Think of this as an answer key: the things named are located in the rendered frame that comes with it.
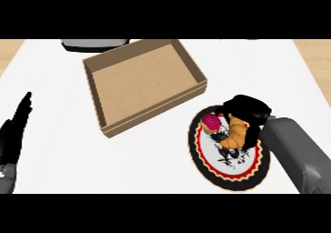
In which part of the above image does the grey rounded appliance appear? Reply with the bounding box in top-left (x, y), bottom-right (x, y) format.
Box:
top-left (61, 39), bottom-right (132, 53)

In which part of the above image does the brown cardboard box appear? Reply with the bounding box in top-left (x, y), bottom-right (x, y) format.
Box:
top-left (82, 39), bottom-right (209, 139)

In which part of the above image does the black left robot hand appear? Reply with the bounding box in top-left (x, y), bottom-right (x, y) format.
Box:
top-left (0, 91), bottom-right (35, 171)

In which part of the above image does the golden brown croissant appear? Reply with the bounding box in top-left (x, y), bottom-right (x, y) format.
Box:
top-left (219, 114), bottom-right (250, 150)

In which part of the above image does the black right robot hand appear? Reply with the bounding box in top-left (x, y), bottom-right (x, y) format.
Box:
top-left (215, 94), bottom-right (274, 151)

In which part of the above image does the black red patterned plate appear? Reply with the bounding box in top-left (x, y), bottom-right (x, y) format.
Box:
top-left (188, 105), bottom-right (272, 192)

